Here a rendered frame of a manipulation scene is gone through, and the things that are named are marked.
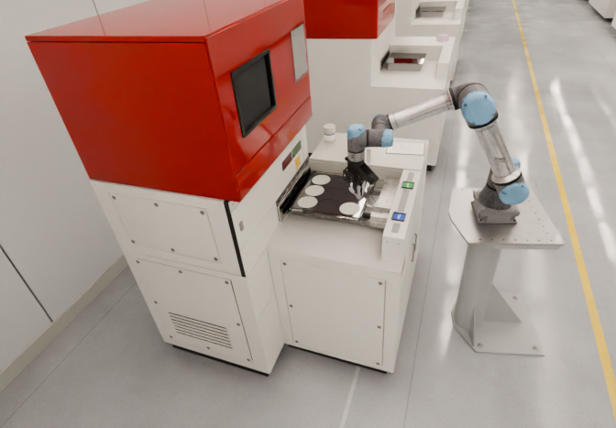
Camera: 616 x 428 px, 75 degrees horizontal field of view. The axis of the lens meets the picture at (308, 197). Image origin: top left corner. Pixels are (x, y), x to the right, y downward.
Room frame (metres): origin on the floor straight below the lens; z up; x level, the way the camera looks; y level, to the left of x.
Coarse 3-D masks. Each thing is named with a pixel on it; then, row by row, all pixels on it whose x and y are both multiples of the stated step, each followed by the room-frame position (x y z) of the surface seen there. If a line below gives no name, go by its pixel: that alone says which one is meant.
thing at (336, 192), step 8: (312, 176) 1.89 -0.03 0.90; (328, 176) 1.87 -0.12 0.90; (336, 176) 1.87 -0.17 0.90; (344, 176) 1.86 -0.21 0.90; (312, 184) 1.81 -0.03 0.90; (328, 184) 1.79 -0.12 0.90; (336, 184) 1.78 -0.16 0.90; (344, 184) 1.78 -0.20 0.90; (304, 192) 1.73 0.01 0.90; (328, 192) 1.71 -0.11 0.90; (336, 192) 1.71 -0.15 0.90; (344, 192) 1.70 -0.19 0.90; (368, 192) 1.68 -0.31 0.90; (296, 200) 1.67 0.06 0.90; (320, 200) 1.65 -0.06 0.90; (328, 200) 1.65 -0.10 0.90; (336, 200) 1.64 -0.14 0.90; (344, 200) 1.63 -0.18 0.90; (352, 200) 1.63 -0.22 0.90; (360, 200) 1.62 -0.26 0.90; (296, 208) 1.61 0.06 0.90; (304, 208) 1.60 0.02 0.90; (312, 208) 1.59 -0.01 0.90; (320, 208) 1.58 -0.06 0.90; (328, 208) 1.58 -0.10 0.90; (336, 208) 1.57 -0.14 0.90; (360, 208) 1.55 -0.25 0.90; (352, 216) 1.49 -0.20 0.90
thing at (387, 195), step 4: (384, 184) 1.77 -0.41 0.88; (384, 188) 1.73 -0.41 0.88; (388, 188) 1.73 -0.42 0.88; (392, 188) 1.73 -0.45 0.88; (396, 188) 1.72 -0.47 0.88; (380, 192) 1.69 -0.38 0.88; (384, 192) 1.69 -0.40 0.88; (388, 192) 1.69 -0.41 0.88; (392, 192) 1.68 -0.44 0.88; (380, 196) 1.66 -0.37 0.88; (384, 196) 1.66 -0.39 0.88; (388, 196) 1.66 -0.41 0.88; (392, 196) 1.65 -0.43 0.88; (380, 200) 1.63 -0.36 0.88; (384, 200) 1.63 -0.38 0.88; (388, 200) 1.62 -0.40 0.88; (392, 200) 1.62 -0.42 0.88; (376, 212) 1.54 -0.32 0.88; (372, 224) 1.46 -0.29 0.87; (376, 224) 1.45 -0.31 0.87; (380, 224) 1.44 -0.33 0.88; (384, 224) 1.44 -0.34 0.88
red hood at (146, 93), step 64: (192, 0) 2.00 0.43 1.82; (256, 0) 1.81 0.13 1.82; (64, 64) 1.46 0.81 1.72; (128, 64) 1.35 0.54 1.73; (192, 64) 1.25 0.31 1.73; (256, 64) 1.49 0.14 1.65; (128, 128) 1.39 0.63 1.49; (192, 128) 1.27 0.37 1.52; (256, 128) 1.41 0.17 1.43; (192, 192) 1.31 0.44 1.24
